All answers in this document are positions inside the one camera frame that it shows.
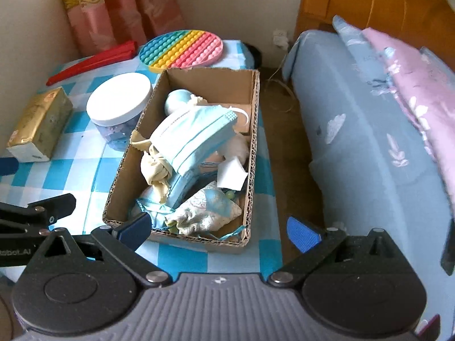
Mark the pink and gold curtain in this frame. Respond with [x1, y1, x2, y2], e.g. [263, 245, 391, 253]
[57, 0, 185, 55]

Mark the yellow cloth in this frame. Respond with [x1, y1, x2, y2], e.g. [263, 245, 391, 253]
[131, 130, 178, 205]

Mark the rainbow pop bubble toy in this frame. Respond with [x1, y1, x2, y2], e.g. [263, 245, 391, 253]
[138, 29, 224, 74]

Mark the black round bin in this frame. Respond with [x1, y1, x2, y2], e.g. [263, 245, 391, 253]
[245, 43, 262, 69]

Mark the red folding fan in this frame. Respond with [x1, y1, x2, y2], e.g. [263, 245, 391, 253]
[46, 40, 138, 86]

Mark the white wall plug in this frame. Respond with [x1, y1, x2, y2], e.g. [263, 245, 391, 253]
[272, 30, 290, 48]

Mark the cream fluffy scrunchie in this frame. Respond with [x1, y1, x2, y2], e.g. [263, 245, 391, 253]
[213, 137, 249, 166]

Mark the floral sachet with blue tassel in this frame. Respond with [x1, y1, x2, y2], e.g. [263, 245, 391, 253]
[165, 180, 246, 238]

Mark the blue face mask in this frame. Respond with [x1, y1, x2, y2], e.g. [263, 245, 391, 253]
[137, 170, 200, 228]
[149, 105, 251, 176]

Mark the blue round plush toy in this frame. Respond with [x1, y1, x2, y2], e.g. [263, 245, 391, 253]
[164, 90, 194, 116]

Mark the gold tissue pack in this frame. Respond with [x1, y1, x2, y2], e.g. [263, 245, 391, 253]
[6, 87, 74, 163]

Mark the cardboard box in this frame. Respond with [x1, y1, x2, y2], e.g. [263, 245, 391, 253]
[102, 67, 261, 254]

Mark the wooden bed headboard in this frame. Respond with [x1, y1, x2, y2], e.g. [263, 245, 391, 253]
[295, 0, 455, 57]

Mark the blue patterned pillow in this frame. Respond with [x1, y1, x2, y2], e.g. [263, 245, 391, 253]
[332, 15, 395, 93]

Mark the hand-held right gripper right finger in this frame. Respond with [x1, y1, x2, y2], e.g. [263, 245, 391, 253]
[266, 216, 409, 288]

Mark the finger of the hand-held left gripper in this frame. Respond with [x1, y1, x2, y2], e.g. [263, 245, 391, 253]
[0, 157, 19, 177]
[0, 194, 76, 238]

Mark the pink floral pillow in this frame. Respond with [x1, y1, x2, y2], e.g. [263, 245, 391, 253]
[362, 28, 455, 217]

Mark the clear jar with white lid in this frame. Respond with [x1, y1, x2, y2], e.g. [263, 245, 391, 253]
[86, 73, 154, 152]

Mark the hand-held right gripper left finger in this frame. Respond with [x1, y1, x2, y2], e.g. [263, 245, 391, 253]
[23, 212, 173, 288]

